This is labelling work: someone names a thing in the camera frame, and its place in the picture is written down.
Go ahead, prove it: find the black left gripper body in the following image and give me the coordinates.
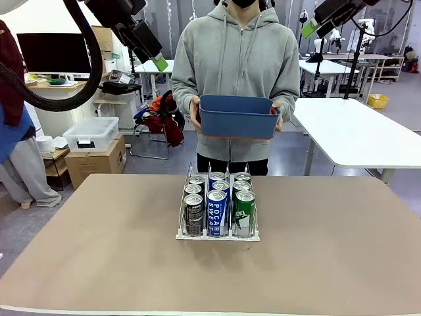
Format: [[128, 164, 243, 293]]
[[84, 0, 147, 27]]

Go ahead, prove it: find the blue plastic bin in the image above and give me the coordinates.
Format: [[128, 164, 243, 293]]
[[199, 94, 282, 140]]

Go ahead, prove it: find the white desk with wooden top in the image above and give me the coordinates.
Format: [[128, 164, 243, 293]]
[[25, 72, 139, 139]]

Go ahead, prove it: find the yellow basket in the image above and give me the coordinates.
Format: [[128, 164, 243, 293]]
[[367, 93, 390, 109]]

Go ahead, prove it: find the white side table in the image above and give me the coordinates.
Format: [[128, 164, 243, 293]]
[[291, 97, 421, 187]]

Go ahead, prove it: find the white paper roll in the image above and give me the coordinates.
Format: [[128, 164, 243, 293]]
[[35, 135, 55, 154]]

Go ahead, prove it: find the black sleeved left arm cable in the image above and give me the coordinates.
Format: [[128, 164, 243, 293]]
[[0, 0, 103, 113]]

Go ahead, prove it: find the black camera stand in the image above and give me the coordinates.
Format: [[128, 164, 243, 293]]
[[307, 36, 330, 98], [338, 21, 370, 99]]

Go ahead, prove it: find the person's right hand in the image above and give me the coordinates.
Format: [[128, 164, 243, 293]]
[[189, 96, 202, 132]]

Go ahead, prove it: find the clear plastic can dispenser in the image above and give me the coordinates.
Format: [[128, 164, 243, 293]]
[[175, 161, 261, 242]]

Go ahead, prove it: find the black computer monitor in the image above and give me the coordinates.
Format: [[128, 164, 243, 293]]
[[16, 32, 94, 75]]

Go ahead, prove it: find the clear plastic storage bin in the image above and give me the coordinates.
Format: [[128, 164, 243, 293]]
[[62, 117, 120, 153]]

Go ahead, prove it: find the small wooden side table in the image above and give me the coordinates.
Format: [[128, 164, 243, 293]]
[[41, 147, 72, 192]]

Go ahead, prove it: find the person in grey hoodie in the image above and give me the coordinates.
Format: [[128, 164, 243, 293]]
[[170, 0, 301, 176]]

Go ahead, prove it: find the person in maroon top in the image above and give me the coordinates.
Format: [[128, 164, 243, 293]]
[[0, 19, 62, 210]]

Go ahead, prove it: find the white background table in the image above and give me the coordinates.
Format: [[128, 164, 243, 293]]
[[297, 59, 361, 96], [133, 59, 175, 99]]

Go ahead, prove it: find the black bag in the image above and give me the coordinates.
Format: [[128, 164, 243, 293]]
[[101, 80, 142, 95]]

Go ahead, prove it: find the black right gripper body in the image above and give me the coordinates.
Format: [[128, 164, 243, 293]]
[[314, 0, 364, 30]]

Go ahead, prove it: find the grey sleeved right forearm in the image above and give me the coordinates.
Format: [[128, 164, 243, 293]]
[[171, 75, 201, 115]]

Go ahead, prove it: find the upright cardboard sheet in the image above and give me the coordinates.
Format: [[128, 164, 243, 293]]
[[97, 25, 114, 53]]

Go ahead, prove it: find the large brown cardboard box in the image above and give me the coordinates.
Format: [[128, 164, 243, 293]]
[[64, 134, 128, 190]]

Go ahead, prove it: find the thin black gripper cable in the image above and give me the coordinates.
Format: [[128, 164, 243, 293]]
[[349, 0, 414, 37]]

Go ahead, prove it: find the grey sleeved left forearm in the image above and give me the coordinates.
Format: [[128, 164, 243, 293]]
[[274, 75, 301, 124]]

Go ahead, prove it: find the black case with white label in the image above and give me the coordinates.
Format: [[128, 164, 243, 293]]
[[110, 68, 136, 85]]

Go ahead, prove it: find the person's left hand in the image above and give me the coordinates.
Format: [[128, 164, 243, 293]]
[[270, 101, 284, 133]]

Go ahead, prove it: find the red and orange backpack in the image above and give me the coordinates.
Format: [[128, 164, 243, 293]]
[[133, 90, 186, 148]]

